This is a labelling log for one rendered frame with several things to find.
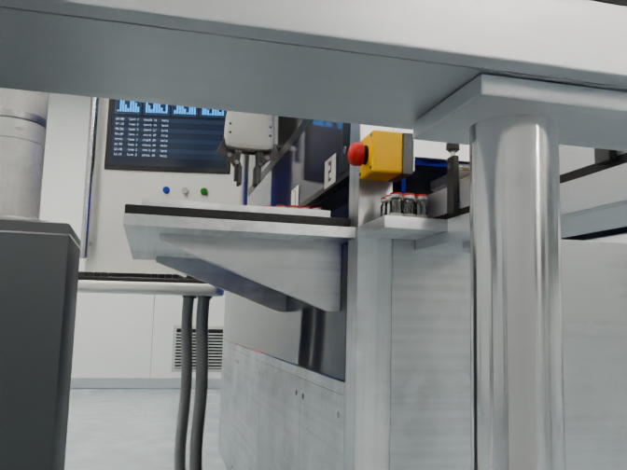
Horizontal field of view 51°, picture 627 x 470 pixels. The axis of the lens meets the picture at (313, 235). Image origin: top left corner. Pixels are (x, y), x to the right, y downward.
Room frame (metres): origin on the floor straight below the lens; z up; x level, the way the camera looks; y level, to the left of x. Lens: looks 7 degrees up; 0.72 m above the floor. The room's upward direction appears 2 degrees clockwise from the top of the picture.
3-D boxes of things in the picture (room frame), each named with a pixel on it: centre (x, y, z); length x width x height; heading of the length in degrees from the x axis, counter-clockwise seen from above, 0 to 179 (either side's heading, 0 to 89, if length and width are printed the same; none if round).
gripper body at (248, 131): (1.32, 0.14, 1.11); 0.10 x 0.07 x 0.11; 104
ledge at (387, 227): (1.10, -0.16, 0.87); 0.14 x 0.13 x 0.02; 104
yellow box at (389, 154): (1.10, -0.12, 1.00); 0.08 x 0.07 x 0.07; 104
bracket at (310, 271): (1.22, 0.11, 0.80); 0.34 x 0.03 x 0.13; 104
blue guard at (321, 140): (2.15, 0.17, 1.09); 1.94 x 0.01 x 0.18; 14
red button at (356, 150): (1.09, -0.08, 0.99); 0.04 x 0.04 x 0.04; 14
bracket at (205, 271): (1.70, 0.23, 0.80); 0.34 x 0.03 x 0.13; 104
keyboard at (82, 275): (1.92, 0.49, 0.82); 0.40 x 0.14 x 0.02; 93
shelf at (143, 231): (1.46, 0.16, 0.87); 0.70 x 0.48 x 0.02; 14
